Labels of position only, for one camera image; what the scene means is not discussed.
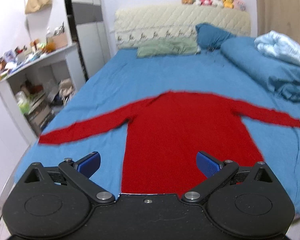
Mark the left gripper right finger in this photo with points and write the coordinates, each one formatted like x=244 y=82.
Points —
x=218 y=174

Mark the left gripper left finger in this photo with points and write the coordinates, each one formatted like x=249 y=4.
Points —
x=78 y=175

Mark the red long-sleeve sweater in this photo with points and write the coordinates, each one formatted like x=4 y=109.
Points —
x=165 y=133

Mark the beige bag on floor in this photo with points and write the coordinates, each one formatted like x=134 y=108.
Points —
x=66 y=90

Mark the green tissue pack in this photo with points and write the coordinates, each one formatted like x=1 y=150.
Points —
x=23 y=102

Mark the white shelf desk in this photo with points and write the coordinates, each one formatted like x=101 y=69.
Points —
x=47 y=71

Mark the blue bed sheet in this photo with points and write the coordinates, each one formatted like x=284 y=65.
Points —
x=126 y=79

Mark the blue folded duvet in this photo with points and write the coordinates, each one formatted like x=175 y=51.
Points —
x=275 y=76

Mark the orange plush on desk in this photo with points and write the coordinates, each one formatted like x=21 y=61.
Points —
x=49 y=47

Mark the dark blue pillow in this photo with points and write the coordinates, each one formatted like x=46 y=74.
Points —
x=211 y=37

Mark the framed photo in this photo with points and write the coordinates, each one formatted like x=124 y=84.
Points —
x=9 y=56

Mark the green pillow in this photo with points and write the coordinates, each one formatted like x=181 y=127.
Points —
x=168 y=46

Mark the woven storage basket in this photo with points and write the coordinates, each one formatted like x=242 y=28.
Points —
x=57 y=39

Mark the light blue blanket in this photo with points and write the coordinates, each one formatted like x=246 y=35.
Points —
x=278 y=46

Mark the cream quilted headboard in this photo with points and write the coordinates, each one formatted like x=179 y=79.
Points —
x=137 y=25

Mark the light pink plush toy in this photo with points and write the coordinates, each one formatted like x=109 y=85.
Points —
x=239 y=5

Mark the yellow plush toy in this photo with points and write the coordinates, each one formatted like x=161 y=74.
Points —
x=228 y=4

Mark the white plush toy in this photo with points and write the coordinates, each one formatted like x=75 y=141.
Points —
x=217 y=3

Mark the white grey wardrobe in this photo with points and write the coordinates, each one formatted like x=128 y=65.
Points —
x=88 y=30

